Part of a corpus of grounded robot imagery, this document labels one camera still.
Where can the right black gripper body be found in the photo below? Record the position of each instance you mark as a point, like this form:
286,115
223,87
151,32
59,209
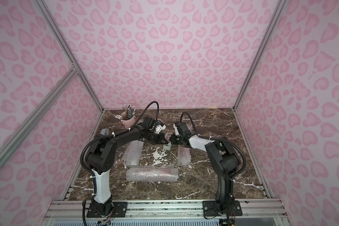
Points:
176,138

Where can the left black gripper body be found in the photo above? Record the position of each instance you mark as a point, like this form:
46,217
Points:
159,137

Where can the white tape dispenser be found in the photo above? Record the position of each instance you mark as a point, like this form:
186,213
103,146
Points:
167,147

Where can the bubble wrap sheet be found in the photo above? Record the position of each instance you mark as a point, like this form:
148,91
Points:
131,175
133,153
184,156

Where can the red bottle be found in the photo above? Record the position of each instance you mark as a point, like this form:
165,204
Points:
152,172

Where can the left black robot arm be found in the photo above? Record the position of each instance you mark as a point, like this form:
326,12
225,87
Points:
98,157

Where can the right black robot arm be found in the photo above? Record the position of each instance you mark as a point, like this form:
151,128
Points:
227,161

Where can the pink pencil cup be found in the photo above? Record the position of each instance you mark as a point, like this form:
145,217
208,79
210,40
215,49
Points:
127,123

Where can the grey stapler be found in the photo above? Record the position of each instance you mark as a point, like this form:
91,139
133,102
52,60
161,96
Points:
105,132

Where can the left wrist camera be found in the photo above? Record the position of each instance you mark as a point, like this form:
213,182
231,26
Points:
159,127

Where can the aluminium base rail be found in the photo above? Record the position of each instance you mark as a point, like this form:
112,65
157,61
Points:
247,212

